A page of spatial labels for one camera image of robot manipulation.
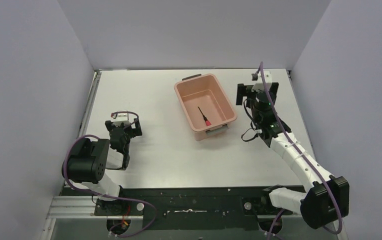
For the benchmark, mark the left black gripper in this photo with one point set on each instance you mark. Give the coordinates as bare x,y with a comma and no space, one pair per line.
123,127

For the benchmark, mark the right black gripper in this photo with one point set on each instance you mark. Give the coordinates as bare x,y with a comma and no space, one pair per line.
242,91

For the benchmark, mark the aluminium front rail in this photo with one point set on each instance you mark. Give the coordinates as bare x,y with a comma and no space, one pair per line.
92,229

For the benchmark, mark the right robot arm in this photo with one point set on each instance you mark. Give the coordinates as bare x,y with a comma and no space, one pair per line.
325,198

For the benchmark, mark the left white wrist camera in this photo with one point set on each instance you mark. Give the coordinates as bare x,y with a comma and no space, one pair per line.
119,119

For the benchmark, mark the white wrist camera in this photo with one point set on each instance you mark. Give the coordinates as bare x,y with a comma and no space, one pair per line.
119,119
261,80

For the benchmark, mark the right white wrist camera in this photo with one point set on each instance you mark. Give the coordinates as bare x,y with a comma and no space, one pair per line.
261,80

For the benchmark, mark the red handled screwdriver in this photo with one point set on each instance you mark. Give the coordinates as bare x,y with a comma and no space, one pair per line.
206,121

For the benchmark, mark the aluminium left side rail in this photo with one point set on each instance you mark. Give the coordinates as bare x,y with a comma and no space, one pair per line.
89,104

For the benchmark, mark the aluminium rail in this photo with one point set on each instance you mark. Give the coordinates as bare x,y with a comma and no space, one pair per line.
89,104
92,229

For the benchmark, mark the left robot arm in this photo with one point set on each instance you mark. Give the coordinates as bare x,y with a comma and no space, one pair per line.
88,160

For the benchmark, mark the pink plastic bin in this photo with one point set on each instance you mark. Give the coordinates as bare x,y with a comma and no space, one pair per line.
206,92

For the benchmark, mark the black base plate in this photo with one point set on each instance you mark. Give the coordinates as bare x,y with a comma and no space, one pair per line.
191,209

